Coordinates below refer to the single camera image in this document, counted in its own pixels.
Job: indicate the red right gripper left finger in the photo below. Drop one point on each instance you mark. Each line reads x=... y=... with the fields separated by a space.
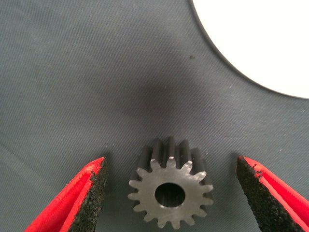
x=72 y=205

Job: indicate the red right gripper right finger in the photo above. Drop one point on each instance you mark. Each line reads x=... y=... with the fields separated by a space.
x=270 y=200

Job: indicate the small steel spur gear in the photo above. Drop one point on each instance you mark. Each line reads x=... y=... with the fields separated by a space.
x=144 y=193

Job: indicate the round metal carrier plate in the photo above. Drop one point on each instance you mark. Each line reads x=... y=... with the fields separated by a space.
x=265 y=36

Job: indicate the dark grey table cloth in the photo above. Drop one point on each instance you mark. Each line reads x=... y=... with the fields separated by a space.
x=96 y=72

